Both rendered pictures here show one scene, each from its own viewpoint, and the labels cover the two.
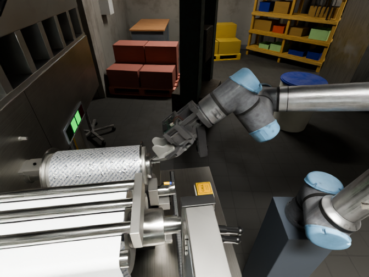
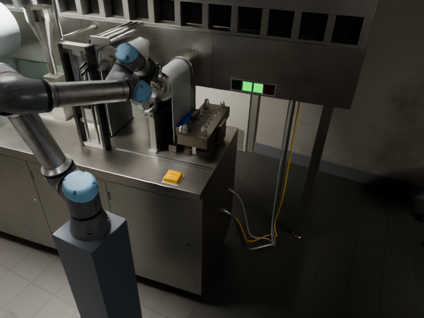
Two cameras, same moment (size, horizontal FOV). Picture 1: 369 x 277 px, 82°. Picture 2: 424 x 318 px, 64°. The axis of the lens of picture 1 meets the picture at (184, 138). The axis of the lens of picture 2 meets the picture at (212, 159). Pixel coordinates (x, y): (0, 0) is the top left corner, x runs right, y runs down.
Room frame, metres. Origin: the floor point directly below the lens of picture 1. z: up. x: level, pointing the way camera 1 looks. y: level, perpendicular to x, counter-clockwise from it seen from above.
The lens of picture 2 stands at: (1.33, -1.16, 1.88)
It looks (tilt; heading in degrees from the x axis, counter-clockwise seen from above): 34 degrees down; 115
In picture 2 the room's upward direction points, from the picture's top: 2 degrees clockwise
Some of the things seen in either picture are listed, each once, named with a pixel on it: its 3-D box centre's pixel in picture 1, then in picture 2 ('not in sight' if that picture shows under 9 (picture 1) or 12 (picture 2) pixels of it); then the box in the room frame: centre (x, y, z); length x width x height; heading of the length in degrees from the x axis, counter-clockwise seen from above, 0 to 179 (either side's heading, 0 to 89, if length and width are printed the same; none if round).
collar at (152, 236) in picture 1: (147, 227); (108, 64); (0.21, 0.07, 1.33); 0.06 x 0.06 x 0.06; 7
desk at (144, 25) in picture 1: (152, 42); not in sight; (5.72, 0.79, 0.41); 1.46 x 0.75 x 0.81; 179
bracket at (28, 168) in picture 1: (33, 166); not in sight; (0.42, 0.42, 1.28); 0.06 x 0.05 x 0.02; 97
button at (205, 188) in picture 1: (203, 189); (173, 176); (0.64, -0.09, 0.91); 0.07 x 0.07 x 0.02; 7
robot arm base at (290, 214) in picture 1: (308, 209); (88, 217); (0.51, -0.50, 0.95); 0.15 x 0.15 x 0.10
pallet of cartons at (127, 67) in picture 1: (145, 67); not in sight; (3.91, 0.72, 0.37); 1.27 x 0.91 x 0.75; 89
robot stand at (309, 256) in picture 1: (275, 263); (107, 294); (0.51, -0.50, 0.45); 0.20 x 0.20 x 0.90; 89
